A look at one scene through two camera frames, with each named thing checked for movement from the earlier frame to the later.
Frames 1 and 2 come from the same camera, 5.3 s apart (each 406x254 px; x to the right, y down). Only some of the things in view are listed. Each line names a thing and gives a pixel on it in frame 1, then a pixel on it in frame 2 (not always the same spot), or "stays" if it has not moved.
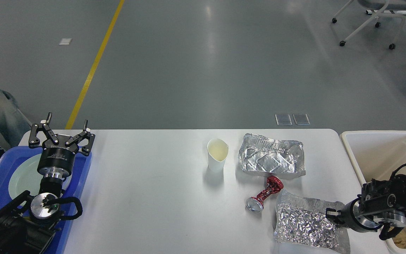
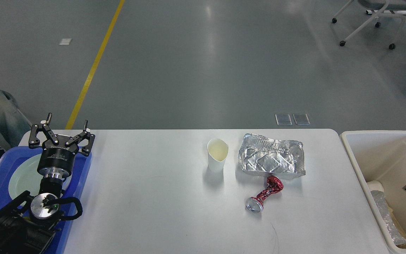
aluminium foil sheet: [303, 220] → [398, 236]
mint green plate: [25, 176] stays
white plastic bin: [379, 154] stays
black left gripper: [55, 162] stays
